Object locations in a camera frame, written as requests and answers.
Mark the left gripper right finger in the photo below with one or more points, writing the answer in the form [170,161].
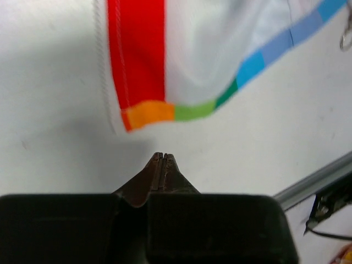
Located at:
[172,180]

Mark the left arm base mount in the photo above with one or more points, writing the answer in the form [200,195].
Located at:
[328,201]

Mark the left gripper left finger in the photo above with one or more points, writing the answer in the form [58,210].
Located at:
[136,191]

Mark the red white rainbow kids jacket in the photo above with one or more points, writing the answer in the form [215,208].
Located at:
[176,61]

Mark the aluminium table front rail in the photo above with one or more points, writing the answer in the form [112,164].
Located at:
[314,182]

